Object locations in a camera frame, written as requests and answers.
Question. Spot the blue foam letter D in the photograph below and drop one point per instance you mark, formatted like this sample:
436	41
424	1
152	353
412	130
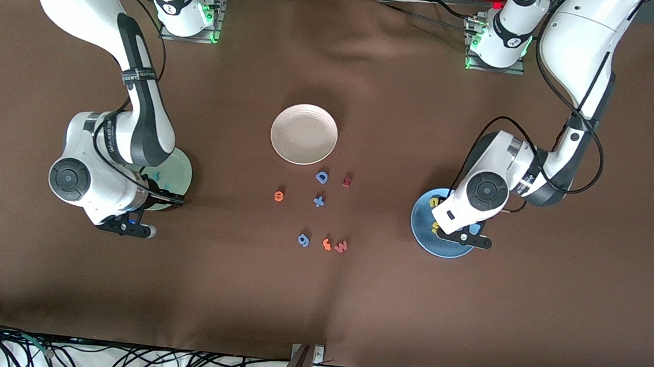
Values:
317	176

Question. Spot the pink foam letter W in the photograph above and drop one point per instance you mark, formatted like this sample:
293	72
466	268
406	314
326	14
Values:
342	247

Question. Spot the small metal table bracket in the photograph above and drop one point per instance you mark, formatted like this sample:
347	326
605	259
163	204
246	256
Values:
319	355

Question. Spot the cream white round plate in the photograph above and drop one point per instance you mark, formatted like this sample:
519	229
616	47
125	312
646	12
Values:
304	135

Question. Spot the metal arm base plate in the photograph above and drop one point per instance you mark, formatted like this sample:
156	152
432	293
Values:
166	34
517	70

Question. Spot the maroon foam letter z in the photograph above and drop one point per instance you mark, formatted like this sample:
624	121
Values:
347	180

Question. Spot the pale green round plate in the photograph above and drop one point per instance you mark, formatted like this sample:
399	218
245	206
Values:
182	172

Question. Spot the blue round plate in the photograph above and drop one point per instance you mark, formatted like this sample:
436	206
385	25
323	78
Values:
444	252

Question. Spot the orange foam letter f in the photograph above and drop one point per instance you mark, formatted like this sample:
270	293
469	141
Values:
327	243

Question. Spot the teal foam letter r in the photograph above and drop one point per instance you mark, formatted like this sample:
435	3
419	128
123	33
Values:
156	175

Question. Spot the orange foam letter o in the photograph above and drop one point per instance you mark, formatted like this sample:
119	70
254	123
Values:
275	196

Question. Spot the blue foam letter x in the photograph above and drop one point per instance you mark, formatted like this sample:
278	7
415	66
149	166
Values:
318	201

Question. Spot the yellow foam letter u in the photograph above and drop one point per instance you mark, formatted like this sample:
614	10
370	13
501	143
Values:
434	202

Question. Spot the brown table cloth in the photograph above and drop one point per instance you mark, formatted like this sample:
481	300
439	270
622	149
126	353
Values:
318	299

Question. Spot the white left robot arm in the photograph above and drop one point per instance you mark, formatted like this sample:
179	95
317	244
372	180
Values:
577	40

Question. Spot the yellow foam letter S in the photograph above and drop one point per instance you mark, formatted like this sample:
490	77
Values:
434	227

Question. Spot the blue foam letter g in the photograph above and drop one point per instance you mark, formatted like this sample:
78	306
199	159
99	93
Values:
307	239

